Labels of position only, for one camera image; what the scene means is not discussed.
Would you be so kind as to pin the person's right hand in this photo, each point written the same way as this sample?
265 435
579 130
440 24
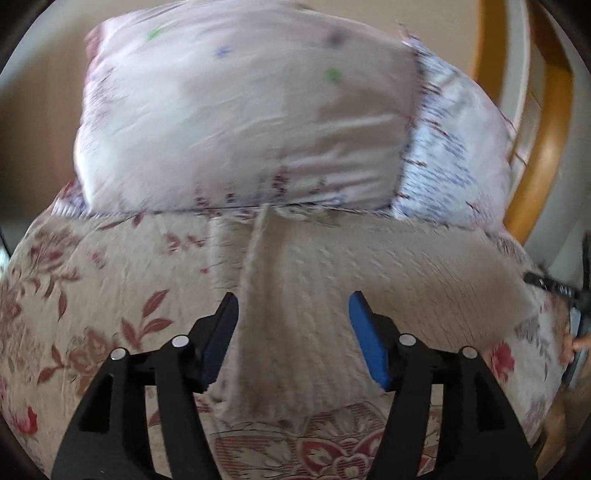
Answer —
579 348

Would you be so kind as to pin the floral quilted bedspread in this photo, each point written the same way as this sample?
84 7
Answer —
92 295

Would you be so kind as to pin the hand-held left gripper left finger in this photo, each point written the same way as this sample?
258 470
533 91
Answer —
217 344

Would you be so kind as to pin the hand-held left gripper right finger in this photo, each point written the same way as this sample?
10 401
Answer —
369 344

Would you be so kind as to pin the wooden headboard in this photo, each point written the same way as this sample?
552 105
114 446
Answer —
545 138

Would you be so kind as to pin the pink floral pillow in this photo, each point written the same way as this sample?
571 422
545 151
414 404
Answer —
231 115

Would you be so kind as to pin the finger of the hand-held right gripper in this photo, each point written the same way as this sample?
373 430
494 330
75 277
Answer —
549 282

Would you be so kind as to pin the blue floral pillow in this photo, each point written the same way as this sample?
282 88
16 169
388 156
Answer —
452 157

